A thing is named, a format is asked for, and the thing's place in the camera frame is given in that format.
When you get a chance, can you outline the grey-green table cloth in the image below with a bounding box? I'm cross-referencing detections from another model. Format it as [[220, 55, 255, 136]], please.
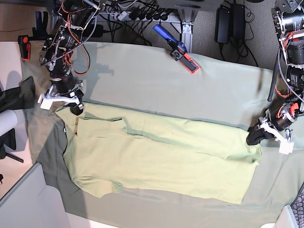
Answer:
[[25, 42, 304, 228]]

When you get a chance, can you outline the black tripod leg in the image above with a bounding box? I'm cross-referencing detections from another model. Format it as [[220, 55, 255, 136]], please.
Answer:
[[0, 129, 24, 164]]

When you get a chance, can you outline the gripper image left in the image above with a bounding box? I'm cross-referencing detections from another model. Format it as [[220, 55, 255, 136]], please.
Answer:
[[48, 80, 84, 115]]

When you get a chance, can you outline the black power adapter right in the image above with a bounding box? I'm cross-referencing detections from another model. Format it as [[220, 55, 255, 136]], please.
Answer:
[[214, 7, 230, 44]]

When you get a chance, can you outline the aluminium frame post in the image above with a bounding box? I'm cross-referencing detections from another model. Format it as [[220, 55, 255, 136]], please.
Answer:
[[171, 9, 198, 53]]

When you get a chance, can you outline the black power brick left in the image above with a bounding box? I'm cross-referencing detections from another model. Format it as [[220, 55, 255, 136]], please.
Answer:
[[91, 24, 105, 38]]

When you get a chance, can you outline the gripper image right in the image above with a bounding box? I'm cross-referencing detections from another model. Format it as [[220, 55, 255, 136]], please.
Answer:
[[246, 109, 280, 145]]

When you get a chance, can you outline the blue orange clamp centre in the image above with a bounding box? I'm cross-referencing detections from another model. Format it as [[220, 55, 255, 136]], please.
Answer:
[[153, 24, 200, 74]]

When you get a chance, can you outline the light yellow-green T-shirt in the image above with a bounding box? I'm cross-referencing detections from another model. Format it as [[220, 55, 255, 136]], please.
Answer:
[[56, 103, 262, 204]]

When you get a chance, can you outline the dark green cloth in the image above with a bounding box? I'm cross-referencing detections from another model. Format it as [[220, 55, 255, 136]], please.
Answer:
[[0, 76, 36, 113]]

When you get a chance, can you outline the black power adapter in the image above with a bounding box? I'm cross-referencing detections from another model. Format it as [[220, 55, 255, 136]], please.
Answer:
[[231, 3, 246, 39], [214, 7, 230, 44]]

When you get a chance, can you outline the white bin bottom left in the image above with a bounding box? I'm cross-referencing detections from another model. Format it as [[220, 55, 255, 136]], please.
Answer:
[[0, 163, 70, 228]]

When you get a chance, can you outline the blue orange clamp left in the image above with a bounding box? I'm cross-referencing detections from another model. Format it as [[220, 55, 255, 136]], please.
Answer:
[[18, 11, 52, 61]]

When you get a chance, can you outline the blue orange clamp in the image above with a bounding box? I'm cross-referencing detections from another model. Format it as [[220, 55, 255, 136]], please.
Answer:
[[153, 24, 200, 74], [18, 11, 52, 61]]

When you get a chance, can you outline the white cylinder post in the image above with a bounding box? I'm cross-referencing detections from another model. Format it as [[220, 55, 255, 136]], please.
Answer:
[[0, 110, 18, 136]]

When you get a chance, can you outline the white power strip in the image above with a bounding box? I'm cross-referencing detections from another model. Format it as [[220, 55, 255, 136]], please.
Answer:
[[109, 11, 171, 22]]

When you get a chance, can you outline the patterned mat corner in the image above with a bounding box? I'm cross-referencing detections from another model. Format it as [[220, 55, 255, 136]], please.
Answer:
[[291, 185, 304, 228]]

